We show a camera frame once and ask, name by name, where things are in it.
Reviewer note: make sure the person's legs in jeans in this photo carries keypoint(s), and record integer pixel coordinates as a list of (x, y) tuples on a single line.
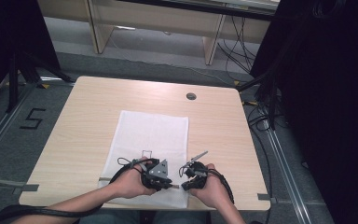
[(174, 217)]

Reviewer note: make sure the metal floor rail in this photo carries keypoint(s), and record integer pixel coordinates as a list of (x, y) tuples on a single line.
[(287, 174), (3, 124)]

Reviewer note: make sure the grey tape strip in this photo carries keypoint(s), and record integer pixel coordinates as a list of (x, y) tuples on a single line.
[(263, 197), (26, 188)]

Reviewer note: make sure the person's right hand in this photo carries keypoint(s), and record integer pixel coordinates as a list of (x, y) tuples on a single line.
[(213, 189)]

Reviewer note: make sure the black curtain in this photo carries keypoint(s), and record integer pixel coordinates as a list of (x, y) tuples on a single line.
[(9, 37), (329, 109)]

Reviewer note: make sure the white mesh laundry bag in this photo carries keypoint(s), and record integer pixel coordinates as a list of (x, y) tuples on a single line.
[(155, 140)]

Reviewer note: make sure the black tape number mark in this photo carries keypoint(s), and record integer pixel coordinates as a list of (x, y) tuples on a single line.
[(32, 118)]

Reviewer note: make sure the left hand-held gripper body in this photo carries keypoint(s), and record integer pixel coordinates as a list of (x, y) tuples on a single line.
[(157, 172)]

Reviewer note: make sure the black metal stand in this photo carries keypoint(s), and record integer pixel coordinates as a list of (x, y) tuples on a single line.
[(268, 87), (21, 74)]

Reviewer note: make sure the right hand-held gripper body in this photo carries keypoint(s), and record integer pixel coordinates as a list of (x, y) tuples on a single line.
[(195, 177)]

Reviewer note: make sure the person's left hand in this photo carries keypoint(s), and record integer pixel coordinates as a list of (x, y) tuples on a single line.
[(130, 183)]

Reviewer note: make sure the light wooden desk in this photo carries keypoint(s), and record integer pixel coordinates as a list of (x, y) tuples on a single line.
[(155, 21)]

